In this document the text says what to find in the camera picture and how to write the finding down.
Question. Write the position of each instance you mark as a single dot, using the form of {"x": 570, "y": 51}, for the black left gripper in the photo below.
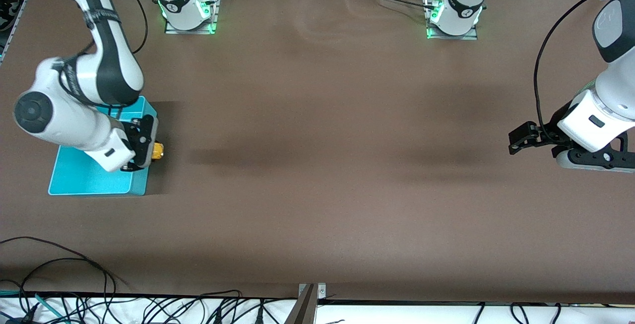
{"x": 559, "y": 115}

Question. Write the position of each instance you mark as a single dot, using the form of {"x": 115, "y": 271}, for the yellow beetle toy car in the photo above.
{"x": 158, "y": 151}

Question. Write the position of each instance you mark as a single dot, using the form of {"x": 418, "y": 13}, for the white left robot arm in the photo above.
{"x": 610, "y": 105}

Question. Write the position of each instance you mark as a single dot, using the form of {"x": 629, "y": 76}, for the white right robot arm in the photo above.
{"x": 74, "y": 115}

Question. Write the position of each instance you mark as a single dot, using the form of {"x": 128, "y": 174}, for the teal plastic bin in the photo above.
{"x": 99, "y": 182}

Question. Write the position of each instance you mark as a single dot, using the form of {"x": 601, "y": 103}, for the aluminium table edge strip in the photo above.
{"x": 17, "y": 14}

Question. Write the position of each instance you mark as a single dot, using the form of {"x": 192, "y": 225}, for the black power plug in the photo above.
{"x": 259, "y": 315}
{"x": 217, "y": 317}

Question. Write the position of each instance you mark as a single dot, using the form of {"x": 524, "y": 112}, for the aluminium profile bar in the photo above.
{"x": 302, "y": 311}

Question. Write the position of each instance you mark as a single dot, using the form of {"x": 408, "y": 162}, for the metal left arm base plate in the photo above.
{"x": 471, "y": 37}

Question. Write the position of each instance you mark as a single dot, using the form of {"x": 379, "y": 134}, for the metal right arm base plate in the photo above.
{"x": 214, "y": 16}

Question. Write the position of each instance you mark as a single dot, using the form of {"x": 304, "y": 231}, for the small metal bracket plate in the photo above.
{"x": 321, "y": 291}

